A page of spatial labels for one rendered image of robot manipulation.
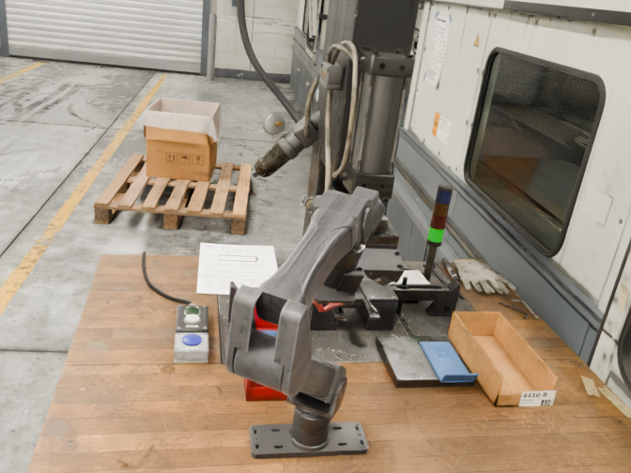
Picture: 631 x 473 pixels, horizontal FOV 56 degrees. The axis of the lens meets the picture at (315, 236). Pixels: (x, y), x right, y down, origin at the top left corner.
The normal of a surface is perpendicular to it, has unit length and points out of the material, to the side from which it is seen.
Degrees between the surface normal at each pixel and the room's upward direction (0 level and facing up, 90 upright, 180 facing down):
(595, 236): 90
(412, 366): 0
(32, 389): 0
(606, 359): 90
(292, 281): 19
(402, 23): 90
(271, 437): 0
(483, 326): 90
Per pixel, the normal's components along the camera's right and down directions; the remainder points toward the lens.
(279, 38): 0.11, 0.40
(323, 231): -0.03, -0.76
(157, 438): 0.11, -0.91
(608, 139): -0.99, -0.06
